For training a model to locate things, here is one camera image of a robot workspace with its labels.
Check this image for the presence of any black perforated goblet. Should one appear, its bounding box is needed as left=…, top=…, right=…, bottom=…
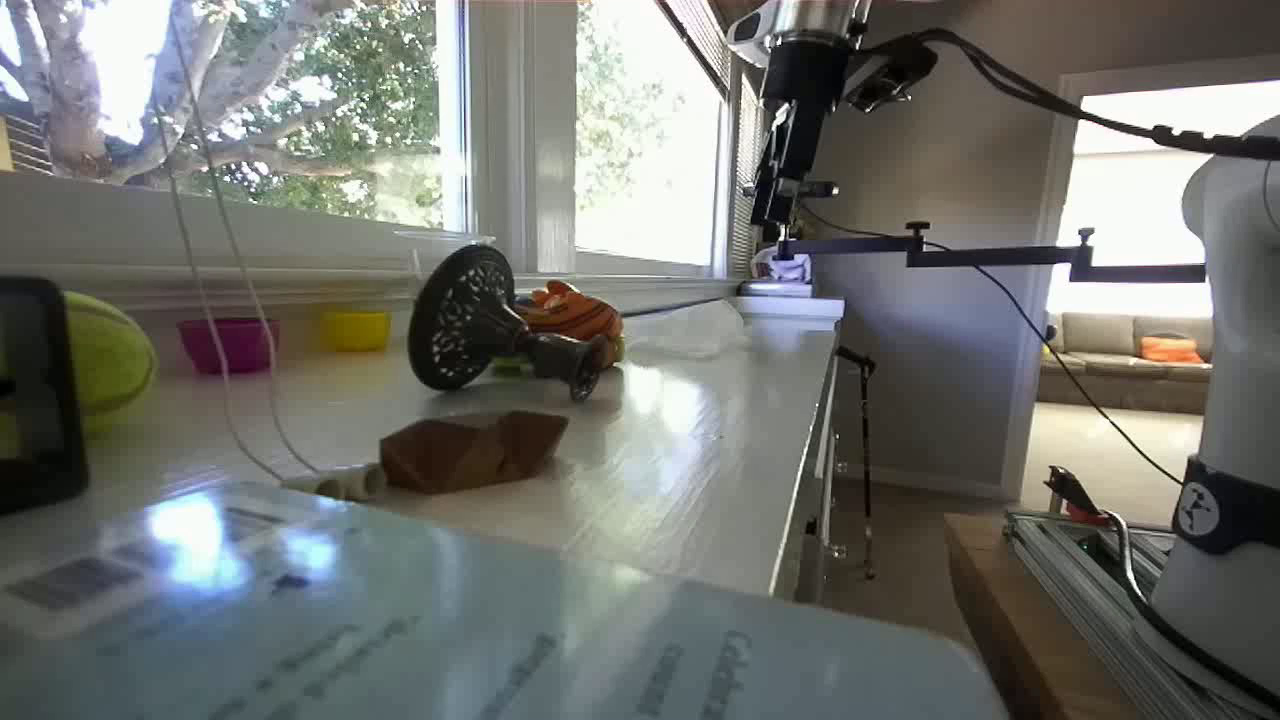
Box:
left=407, top=242, right=606, bottom=399

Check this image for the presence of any yellow small bowl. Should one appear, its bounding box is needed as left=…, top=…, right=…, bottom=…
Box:
left=322, top=306, right=394, bottom=353

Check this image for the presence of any white window blind cord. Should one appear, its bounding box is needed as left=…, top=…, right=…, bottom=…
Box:
left=155, top=0, right=394, bottom=502

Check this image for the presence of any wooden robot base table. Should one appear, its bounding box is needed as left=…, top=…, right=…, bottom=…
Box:
left=944, top=513, right=1140, bottom=720

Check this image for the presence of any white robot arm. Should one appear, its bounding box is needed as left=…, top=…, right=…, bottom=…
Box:
left=736, top=21, right=1280, bottom=705

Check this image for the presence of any orange toy burger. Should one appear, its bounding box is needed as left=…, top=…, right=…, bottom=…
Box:
left=519, top=280, right=625, bottom=369

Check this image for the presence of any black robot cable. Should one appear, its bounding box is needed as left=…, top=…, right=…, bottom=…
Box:
left=863, top=22, right=1280, bottom=162

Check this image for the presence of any green tennis ball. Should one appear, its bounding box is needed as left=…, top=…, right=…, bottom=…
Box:
left=64, top=291, right=155, bottom=421

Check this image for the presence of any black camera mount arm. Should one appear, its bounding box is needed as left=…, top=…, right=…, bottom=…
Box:
left=777, top=223, right=1209, bottom=284

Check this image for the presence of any laminated paper sheet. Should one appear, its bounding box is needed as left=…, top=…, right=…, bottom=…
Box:
left=0, top=484, right=1006, bottom=720

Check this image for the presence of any magenta small bowl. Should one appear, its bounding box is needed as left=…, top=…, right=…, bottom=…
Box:
left=178, top=315, right=276, bottom=377

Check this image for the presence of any black stand device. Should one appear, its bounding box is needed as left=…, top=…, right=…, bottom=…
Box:
left=0, top=277, right=87, bottom=515

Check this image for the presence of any sofa with orange cushion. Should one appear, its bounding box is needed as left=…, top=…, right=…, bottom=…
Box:
left=1036, top=312, right=1214, bottom=416

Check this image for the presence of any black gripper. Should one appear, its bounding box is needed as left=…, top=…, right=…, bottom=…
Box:
left=752, top=33, right=853, bottom=228

